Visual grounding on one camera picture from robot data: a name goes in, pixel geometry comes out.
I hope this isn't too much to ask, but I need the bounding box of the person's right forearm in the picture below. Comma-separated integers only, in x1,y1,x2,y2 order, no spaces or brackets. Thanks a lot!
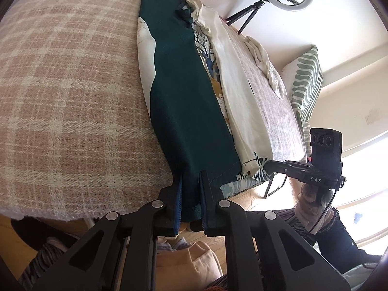
312,209,382,275

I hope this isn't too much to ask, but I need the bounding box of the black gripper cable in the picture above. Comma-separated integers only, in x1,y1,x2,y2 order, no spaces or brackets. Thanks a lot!
306,185,382,270

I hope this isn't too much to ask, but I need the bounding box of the green cream printed t-shirt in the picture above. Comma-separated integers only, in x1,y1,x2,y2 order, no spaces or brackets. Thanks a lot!
137,0,275,222

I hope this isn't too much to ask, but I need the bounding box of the small black tripod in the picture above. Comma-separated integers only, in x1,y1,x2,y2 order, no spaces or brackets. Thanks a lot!
226,0,267,35

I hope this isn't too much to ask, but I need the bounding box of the person's right hand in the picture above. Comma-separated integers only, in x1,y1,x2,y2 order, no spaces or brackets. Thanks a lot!
292,182,337,234

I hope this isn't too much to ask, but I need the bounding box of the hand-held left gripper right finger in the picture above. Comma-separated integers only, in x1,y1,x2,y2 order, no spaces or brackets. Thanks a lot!
198,170,352,291

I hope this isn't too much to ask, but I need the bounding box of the pink plaid blanket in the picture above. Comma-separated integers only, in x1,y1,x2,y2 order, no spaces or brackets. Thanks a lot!
0,0,307,222

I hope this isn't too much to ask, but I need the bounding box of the person's striped trouser leg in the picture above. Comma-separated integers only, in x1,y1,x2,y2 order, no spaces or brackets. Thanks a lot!
15,233,82,291

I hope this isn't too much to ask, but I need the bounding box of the beige cloth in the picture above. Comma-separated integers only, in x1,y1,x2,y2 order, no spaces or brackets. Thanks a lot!
156,241,226,291

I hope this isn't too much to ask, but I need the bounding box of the white garment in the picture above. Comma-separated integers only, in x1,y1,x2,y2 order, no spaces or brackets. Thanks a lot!
244,35,287,99

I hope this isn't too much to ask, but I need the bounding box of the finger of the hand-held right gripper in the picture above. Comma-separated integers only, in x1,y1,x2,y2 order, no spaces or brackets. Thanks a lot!
264,159,311,178

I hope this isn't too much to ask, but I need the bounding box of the green striped pillow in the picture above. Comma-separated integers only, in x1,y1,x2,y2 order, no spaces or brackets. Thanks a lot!
280,46,324,113
295,106,313,161

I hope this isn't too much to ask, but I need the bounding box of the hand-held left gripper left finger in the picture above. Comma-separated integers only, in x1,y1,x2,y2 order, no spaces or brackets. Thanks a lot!
32,176,184,291

